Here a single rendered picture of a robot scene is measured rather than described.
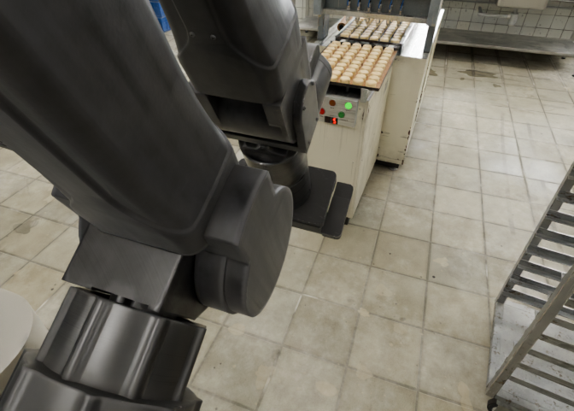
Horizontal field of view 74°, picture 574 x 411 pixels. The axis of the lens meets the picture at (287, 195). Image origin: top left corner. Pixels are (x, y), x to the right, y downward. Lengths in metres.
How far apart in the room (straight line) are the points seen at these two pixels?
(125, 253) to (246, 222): 0.06
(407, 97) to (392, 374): 1.63
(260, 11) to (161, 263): 0.13
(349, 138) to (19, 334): 1.81
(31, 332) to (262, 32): 0.26
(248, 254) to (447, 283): 2.07
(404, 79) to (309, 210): 2.21
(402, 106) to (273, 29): 2.44
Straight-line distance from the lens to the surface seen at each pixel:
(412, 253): 2.31
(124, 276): 0.20
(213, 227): 0.17
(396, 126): 2.71
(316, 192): 0.41
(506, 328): 1.97
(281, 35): 0.23
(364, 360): 1.86
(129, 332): 0.18
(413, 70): 2.55
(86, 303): 0.19
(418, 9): 2.55
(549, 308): 1.37
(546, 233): 1.76
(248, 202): 0.17
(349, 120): 1.93
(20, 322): 0.35
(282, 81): 0.23
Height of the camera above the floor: 1.62
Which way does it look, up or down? 39 degrees down
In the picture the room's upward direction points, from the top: straight up
